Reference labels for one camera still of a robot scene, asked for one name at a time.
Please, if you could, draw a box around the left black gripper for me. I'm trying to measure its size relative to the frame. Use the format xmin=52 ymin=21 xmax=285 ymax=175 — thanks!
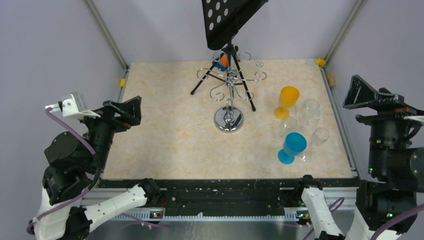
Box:
xmin=81 ymin=95 xmax=143 ymax=171

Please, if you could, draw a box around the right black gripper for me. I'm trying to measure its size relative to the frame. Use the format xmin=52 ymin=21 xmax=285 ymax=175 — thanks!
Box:
xmin=342 ymin=73 xmax=424 ymax=174

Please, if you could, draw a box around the clear wine glass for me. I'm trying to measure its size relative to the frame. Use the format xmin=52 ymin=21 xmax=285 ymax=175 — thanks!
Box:
xmin=298 ymin=127 xmax=330 ymax=162
xmin=278 ymin=116 xmax=298 ymax=138
xmin=298 ymin=98 xmax=321 ymax=126

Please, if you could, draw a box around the clear wine glass back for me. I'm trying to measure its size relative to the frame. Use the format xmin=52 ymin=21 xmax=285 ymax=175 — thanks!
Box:
xmin=298 ymin=127 xmax=330 ymax=162

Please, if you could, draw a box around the yellow plastic wine glass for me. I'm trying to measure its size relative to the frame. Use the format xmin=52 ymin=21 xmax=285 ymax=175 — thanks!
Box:
xmin=274 ymin=86 xmax=300 ymax=119

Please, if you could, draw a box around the blue plastic wine glass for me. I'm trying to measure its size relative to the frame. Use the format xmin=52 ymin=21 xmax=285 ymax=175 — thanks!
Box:
xmin=277 ymin=132 xmax=307 ymax=165

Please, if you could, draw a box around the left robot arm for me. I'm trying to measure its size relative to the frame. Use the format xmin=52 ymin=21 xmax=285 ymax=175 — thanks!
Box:
xmin=26 ymin=92 xmax=161 ymax=240

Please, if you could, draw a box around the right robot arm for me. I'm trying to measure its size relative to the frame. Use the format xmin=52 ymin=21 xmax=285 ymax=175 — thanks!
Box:
xmin=293 ymin=75 xmax=424 ymax=240

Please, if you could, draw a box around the chrome wine glass rack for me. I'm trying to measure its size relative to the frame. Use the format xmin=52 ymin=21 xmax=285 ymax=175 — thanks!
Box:
xmin=196 ymin=51 xmax=267 ymax=133

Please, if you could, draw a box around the blue orange toy car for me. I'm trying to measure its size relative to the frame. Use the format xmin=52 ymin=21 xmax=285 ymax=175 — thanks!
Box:
xmin=212 ymin=55 xmax=228 ymax=72

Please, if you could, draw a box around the black music stand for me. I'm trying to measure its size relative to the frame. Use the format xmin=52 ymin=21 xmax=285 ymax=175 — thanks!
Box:
xmin=190 ymin=0 xmax=268 ymax=95

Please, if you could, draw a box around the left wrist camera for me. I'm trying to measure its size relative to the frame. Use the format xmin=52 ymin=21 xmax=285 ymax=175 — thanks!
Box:
xmin=44 ymin=92 xmax=101 ymax=121

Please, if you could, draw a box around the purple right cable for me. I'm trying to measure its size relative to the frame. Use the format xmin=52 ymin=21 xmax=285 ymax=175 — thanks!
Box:
xmin=303 ymin=197 xmax=424 ymax=240

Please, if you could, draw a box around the purple cable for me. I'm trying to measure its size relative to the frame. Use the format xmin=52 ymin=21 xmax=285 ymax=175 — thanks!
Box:
xmin=303 ymin=197 xmax=424 ymax=240
xmin=26 ymin=107 xmax=167 ymax=236

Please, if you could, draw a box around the black front rail base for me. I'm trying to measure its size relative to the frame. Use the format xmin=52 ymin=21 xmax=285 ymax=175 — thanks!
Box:
xmin=81 ymin=177 xmax=359 ymax=225

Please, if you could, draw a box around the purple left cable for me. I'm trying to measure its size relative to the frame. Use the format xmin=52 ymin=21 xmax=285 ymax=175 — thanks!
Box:
xmin=26 ymin=107 xmax=167 ymax=236

